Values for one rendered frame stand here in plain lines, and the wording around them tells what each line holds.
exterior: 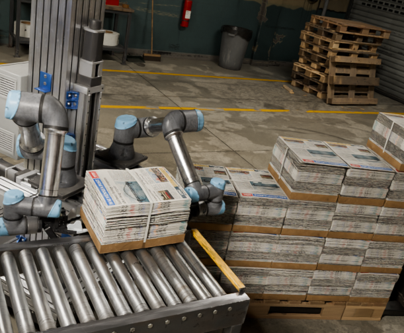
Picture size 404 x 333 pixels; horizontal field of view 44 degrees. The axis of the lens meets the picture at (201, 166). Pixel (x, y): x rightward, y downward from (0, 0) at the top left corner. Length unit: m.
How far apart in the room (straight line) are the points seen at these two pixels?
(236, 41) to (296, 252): 6.95
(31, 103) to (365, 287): 2.29
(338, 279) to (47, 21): 2.19
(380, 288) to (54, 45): 2.40
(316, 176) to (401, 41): 8.05
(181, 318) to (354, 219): 1.46
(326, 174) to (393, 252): 0.75
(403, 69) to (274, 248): 7.97
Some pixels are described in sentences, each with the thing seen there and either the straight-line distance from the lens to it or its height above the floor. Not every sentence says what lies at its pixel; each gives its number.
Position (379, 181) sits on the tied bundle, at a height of 0.99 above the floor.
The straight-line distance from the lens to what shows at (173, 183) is 2.14.
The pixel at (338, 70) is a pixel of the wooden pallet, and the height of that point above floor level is 0.55.
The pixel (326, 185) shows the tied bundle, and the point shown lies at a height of 0.93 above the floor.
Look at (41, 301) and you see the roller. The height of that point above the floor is 0.80.
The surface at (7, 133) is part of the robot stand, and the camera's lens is 2.83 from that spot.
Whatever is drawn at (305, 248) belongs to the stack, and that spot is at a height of 0.52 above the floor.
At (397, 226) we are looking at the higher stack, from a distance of 3.16.
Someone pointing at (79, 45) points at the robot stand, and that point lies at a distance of 2.56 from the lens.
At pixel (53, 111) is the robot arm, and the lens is 2.02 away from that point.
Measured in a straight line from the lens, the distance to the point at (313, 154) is 2.80.
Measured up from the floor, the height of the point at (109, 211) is 1.01.
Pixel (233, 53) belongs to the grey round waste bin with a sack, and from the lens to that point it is 9.58.
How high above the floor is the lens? 1.97
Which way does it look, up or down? 23 degrees down
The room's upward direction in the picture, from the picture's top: 12 degrees clockwise
